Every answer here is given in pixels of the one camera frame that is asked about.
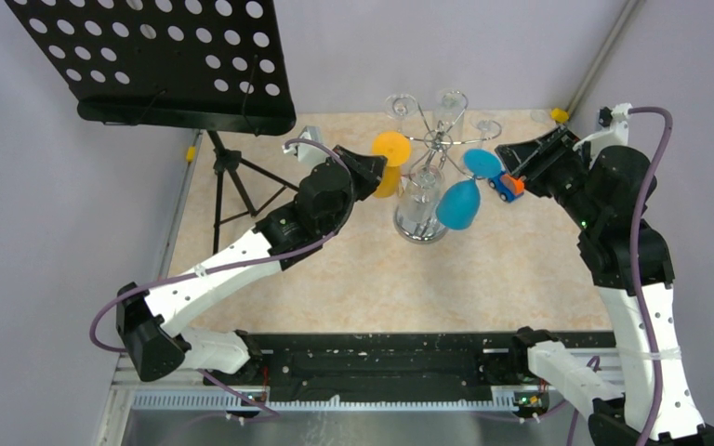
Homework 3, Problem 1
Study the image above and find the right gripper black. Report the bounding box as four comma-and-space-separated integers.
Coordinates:
496, 125, 601, 230

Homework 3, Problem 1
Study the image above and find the orange wine glass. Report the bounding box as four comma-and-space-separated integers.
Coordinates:
371, 131, 412, 199

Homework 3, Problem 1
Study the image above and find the clear wine glass front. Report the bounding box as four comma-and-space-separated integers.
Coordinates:
395, 164, 443, 234

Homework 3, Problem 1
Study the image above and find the clear wine glass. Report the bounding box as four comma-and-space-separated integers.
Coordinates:
385, 93, 418, 122
395, 164, 443, 234
433, 89, 469, 141
473, 119, 503, 143

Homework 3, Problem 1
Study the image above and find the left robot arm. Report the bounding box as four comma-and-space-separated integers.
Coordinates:
115, 146, 389, 384

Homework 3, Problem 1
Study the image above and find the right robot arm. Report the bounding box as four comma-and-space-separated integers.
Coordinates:
496, 126, 714, 445

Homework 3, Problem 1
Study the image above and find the clear wine glass back right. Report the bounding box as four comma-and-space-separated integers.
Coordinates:
473, 119, 503, 143

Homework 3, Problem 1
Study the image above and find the blue wine glass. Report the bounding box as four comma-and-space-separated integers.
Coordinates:
436, 149, 502, 230

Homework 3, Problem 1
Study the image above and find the clear wine glass back left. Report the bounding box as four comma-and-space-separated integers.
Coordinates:
385, 93, 418, 122

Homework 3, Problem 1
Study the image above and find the clear wine glass back middle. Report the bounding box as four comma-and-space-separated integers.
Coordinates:
433, 89, 469, 141

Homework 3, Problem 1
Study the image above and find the blue and orange toy car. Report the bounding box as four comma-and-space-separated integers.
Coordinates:
487, 171, 525, 203

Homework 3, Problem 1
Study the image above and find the yellow corner clip right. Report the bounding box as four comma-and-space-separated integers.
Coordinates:
549, 108, 570, 124

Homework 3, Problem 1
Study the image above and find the yellow clip left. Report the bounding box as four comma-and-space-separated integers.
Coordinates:
185, 146, 197, 164

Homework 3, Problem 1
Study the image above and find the black perforated music stand desk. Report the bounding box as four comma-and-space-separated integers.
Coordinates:
8, 1, 297, 136

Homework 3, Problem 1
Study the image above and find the aluminium corner profile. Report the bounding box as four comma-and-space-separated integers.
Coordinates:
565, 0, 646, 118

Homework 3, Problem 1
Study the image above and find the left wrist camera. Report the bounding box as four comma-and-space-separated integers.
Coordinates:
294, 125, 326, 166

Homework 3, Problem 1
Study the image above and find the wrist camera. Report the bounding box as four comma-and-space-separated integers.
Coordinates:
294, 125, 326, 166
597, 102, 632, 146

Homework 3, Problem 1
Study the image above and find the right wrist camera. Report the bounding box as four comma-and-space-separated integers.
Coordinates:
597, 102, 632, 146

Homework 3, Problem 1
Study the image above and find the chrome wire wine glass rack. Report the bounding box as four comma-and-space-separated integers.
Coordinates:
373, 89, 503, 244

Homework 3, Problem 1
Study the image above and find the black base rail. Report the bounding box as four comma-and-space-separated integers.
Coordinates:
203, 331, 618, 408

